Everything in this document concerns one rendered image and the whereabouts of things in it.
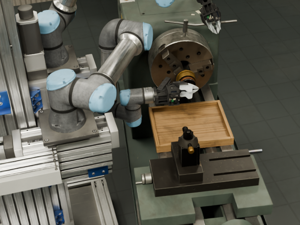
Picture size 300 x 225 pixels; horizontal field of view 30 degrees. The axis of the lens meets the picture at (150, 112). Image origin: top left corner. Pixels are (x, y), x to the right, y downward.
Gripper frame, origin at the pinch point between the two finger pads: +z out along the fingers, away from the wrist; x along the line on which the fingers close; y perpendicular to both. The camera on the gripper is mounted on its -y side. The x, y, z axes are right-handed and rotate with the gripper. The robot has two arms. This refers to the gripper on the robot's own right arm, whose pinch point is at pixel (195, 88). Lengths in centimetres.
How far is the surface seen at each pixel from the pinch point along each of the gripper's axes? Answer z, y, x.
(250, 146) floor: 55, -73, -108
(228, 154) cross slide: 7.5, 35.8, -10.6
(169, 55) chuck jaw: -10.2, -12.3, 11.4
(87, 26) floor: -50, -266, -108
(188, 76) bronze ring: -2.7, -4.4, 3.8
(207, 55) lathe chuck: 9.1, -16.3, 6.9
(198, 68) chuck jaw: 3.7, -10.9, 3.5
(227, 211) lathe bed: 3, 58, -22
